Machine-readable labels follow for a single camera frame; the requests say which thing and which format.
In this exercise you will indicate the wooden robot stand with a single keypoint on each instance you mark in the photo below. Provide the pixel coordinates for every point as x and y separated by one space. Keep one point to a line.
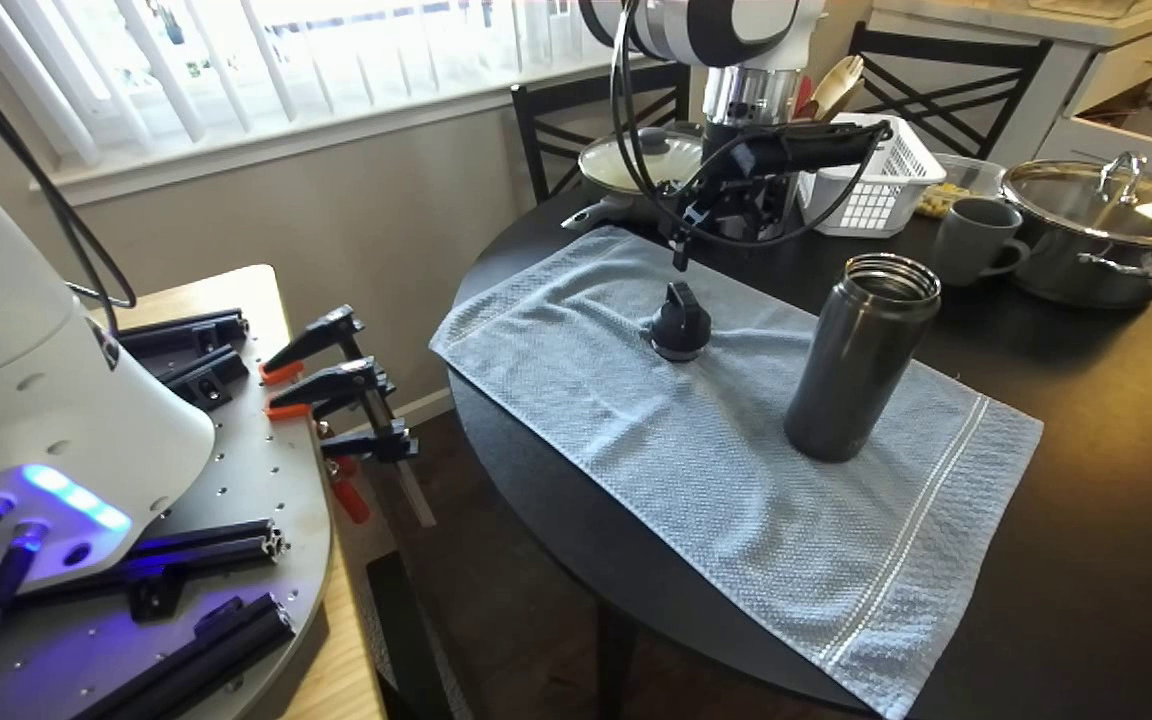
337 665

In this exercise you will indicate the dark grey mug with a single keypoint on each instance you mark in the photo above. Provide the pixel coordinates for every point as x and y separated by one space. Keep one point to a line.
978 243

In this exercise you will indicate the dark grey metal bottle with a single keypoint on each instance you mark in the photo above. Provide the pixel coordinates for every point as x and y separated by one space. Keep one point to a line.
856 361

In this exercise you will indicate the light blue towel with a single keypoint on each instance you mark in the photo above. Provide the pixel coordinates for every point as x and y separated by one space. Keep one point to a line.
739 467

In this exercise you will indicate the red spatula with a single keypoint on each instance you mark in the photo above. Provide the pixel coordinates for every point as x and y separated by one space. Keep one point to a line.
804 96

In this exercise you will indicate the wooden spoon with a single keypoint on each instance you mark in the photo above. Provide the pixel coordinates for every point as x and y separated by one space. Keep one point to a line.
840 80

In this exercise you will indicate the black orange bar clamp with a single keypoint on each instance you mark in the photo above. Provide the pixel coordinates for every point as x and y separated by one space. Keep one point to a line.
382 462
316 337
343 387

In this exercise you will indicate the grey frying pan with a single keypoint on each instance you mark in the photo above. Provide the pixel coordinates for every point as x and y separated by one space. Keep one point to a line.
600 211

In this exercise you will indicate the grey robot mounting plate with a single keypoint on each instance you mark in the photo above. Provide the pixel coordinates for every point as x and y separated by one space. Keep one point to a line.
263 492

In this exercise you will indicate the steel pot with glass lid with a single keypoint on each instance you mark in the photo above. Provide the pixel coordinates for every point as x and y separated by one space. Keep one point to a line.
1109 243

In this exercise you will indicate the black metal bracket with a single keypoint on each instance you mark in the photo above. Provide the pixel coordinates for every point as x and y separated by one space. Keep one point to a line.
191 348

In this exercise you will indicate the black aluminium rail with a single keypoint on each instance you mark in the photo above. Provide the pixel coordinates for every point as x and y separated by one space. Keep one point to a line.
197 663
203 551

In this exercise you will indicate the black bottle lid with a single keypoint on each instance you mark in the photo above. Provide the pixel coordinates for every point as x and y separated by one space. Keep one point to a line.
678 329

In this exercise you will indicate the white plastic basket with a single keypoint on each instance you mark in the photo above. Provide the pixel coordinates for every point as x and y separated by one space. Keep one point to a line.
890 183

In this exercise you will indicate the white window blinds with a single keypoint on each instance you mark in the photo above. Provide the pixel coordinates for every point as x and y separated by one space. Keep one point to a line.
268 54

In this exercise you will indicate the white kitchen counter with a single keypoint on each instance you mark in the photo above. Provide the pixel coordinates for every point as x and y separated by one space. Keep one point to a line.
1138 80

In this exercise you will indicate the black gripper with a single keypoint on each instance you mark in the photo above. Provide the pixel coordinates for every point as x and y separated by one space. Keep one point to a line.
756 156

